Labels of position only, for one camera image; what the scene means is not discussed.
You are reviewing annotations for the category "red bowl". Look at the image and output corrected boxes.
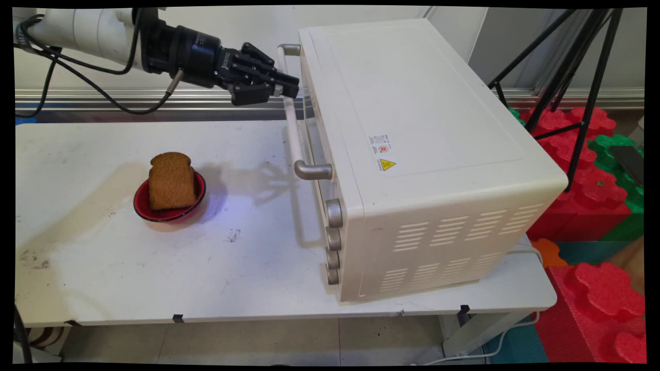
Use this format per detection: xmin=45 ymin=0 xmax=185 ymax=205
xmin=133 ymin=169 xmax=207 ymax=223

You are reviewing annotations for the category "black tripod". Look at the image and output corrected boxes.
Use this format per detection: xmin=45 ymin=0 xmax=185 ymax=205
xmin=487 ymin=8 xmax=624 ymax=192

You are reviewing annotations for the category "white table leg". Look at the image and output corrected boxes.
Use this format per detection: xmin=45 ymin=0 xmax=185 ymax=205
xmin=439 ymin=308 xmax=538 ymax=357

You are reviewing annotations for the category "black flat device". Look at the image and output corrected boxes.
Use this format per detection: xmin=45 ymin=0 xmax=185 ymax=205
xmin=609 ymin=145 xmax=645 ymax=187

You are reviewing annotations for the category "green foam block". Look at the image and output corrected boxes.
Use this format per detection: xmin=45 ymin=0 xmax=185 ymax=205
xmin=587 ymin=133 xmax=645 ymax=243

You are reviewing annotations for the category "orange foam piece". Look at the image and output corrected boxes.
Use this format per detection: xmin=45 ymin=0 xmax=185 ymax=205
xmin=530 ymin=238 xmax=569 ymax=269

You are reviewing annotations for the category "teal foam mat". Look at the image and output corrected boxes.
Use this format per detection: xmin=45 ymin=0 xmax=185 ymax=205
xmin=482 ymin=318 xmax=549 ymax=364

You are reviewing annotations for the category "white power cable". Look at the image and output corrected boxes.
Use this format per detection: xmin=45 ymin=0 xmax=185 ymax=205
xmin=422 ymin=242 xmax=546 ymax=366

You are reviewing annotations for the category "aluminium wall rail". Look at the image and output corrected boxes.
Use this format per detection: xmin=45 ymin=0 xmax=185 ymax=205
xmin=14 ymin=88 xmax=645 ymax=113

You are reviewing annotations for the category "warning sticker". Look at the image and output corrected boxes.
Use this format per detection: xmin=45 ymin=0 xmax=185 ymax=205
xmin=368 ymin=134 xmax=398 ymax=174

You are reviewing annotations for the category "white toaster oven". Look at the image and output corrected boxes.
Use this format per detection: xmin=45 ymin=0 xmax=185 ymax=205
xmin=298 ymin=18 xmax=569 ymax=303

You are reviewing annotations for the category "glass oven door with handle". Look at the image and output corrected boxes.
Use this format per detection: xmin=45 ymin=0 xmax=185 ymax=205
xmin=277 ymin=44 xmax=336 ymax=203

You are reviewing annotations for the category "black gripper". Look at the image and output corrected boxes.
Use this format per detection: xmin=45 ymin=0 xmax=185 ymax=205
xmin=175 ymin=26 xmax=300 ymax=107

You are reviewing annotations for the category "brown bread slice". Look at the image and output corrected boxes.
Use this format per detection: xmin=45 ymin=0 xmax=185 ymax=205
xmin=148 ymin=152 xmax=198 ymax=211

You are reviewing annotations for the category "black cable with metal plug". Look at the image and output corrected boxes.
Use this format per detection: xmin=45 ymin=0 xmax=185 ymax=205
xmin=15 ymin=14 xmax=185 ymax=115

